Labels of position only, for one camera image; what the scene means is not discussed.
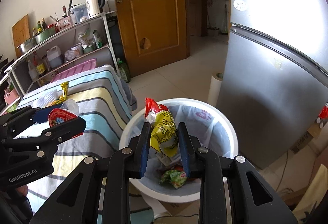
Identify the green enamel basin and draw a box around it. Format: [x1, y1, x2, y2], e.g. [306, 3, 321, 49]
[35, 27, 56, 44]

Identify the translucent bin liner bag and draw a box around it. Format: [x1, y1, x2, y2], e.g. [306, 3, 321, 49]
[125, 103, 230, 196]

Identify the cooking oil bottle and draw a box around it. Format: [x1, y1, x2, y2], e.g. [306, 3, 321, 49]
[33, 52, 46, 77]

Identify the silver refrigerator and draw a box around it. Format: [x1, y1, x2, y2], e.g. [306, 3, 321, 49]
[217, 0, 327, 168]

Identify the steel mixing bowl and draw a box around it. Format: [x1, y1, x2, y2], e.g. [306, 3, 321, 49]
[16, 38, 37, 55]

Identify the pink utensil basket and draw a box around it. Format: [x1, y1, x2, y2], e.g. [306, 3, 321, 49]
[57, 16, 73, 31]

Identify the wooden cutting board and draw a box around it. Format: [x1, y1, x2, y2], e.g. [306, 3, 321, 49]
[12, 14, 30, 58]

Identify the white electric kettle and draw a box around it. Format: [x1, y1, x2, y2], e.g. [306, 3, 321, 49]
[86, 0, 105, 17]

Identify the pink storage basket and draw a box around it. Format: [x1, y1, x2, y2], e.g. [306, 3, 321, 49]
[4, 89, 19, 105]

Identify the white metal shelf rack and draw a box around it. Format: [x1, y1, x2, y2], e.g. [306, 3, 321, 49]
[6, 10, 118, 98]

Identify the yellow red snack bag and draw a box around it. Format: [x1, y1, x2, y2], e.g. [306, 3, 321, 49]
[145, 97, 178, 157]

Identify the wooden door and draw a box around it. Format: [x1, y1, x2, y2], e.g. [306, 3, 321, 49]
[115, 0, 190, 76]

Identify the pink plastic tray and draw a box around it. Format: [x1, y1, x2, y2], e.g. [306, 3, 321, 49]
[51, 58, 97, 82]

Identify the white trash bin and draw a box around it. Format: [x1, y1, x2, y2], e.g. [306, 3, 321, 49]
[118, 97, 240, 203]

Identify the white plastic jug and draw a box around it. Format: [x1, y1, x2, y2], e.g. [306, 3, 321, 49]
[47, 45, 63, 69]

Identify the red lid plastic cup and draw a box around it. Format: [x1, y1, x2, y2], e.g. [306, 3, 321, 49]
[48, 101, 86, 141]

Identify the green snack bag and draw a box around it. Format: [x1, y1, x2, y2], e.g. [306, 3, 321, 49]
[159, 170, 187, 189]

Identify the white paper roll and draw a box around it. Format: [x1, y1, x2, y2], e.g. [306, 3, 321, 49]
[207, 73, 223, 106]

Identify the striped tablecloth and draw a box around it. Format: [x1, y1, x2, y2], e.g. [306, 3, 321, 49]
[10, 65, 138, 214]

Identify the clear plastic storage box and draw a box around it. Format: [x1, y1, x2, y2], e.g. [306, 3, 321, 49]
[71, 3, 88, 24]

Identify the green bottle on floor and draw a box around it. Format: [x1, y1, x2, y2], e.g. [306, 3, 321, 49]
[117, 58, 131, 83]

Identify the cardboard box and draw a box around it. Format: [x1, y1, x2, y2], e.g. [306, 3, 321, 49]
[290, 122, 327, 155]

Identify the white foam fruit net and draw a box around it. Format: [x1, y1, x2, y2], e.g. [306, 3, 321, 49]
[30, 90, 61, 108]

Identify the gold yellow snack wrapper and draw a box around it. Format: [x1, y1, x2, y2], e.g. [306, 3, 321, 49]
[47, 81, 69, 106]

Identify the person's left hand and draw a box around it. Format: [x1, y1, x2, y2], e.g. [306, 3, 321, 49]
[16, 185, 28, 196]

